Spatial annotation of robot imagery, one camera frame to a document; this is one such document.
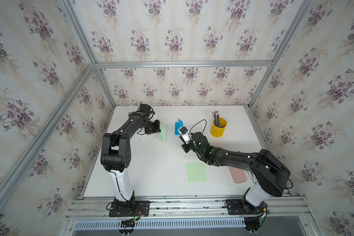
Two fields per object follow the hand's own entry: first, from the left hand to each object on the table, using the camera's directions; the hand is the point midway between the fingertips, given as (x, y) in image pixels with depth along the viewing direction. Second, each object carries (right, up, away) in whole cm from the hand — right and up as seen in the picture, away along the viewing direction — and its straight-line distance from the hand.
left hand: (161, 130), depth 94 cm
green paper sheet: (0, -4, +1) cm, 4 cm away
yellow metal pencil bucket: (+37, -1, +2) cm, 37 cm away
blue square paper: (+11, +3, +10) cm, 15 cm away
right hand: (+13, -3, -9) cm, 16 cm away
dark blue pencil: (+37, +7, +1) cm, 38 cm away
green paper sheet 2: (+22, -25, -8) cm, 34 cm away
